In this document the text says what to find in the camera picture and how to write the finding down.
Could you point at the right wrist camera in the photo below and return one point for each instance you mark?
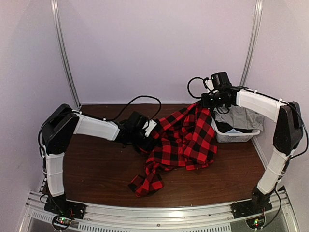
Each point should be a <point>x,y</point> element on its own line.
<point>217,81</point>

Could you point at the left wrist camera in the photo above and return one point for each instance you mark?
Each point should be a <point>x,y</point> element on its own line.
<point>141,125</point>

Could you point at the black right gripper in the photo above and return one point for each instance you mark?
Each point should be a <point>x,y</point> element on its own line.
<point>206,103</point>

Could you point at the red black plaid shirt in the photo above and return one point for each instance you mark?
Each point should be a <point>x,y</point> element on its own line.
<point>183,139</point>

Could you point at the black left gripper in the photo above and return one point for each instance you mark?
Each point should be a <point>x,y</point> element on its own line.
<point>148,145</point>

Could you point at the aluminium corner post right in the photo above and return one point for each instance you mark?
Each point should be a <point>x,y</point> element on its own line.
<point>257,18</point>

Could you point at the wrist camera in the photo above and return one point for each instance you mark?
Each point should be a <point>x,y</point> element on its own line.
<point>217,81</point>
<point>141,125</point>

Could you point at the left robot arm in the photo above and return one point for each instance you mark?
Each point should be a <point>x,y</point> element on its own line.
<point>57,131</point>

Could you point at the aluminium corner post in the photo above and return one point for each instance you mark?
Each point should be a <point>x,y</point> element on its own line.
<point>257,18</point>
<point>63,52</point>

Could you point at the right circuit board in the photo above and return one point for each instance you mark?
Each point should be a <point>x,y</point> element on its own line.
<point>255,222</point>

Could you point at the white plastic laundry basket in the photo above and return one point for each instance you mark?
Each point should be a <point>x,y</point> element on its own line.
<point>231,136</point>

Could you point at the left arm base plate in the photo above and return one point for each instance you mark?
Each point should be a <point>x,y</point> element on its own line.
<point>60,206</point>

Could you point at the aluminium corner post left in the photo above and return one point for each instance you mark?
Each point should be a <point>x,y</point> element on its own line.
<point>63,52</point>

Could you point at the left circuit board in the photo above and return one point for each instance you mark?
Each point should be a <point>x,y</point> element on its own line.
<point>61,223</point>

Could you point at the grey shirt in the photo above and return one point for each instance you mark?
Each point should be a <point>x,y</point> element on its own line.
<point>239,118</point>

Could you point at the aluminium front rail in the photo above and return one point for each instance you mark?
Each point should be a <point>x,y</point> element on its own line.
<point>206,218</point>

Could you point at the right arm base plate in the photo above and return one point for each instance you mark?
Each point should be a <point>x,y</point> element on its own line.
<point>253,206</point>

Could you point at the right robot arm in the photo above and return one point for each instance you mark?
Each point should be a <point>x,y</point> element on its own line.
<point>288,132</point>

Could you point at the circuit board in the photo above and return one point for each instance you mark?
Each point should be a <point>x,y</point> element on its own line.
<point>61,223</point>
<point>255,222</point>

